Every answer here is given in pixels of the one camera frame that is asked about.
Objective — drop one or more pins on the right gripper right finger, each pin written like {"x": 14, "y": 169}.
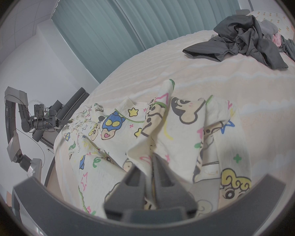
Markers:
{"x": 169, "y": 193}

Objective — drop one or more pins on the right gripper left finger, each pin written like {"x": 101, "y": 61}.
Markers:
{"x": 130, "y": 195}

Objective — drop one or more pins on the white printed pyjama top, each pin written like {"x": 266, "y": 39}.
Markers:
{"x": 182, "y": 136}

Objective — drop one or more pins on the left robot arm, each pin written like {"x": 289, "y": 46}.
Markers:
{"x": 14, "y": 95}

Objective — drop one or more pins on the black padded chair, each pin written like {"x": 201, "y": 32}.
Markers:
{"x": 76, "y": 99}

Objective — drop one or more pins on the bed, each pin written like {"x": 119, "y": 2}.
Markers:
{"x": 236, "y": 87}

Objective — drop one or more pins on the black garment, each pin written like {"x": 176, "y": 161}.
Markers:
{"x": 243, "y": 38}

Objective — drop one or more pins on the blue-green curtain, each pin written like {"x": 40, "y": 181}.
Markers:
{"x": 137, "y": 21}

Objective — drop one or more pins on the pink garment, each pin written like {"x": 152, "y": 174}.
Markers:
{"x": 276, "y": 39}

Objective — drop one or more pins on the grey white bedside table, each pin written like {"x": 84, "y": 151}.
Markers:
{"x": 242, "y": 11}

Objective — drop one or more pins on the white printed pillow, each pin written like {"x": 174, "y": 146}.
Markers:
{"x": 280, "y": 18}

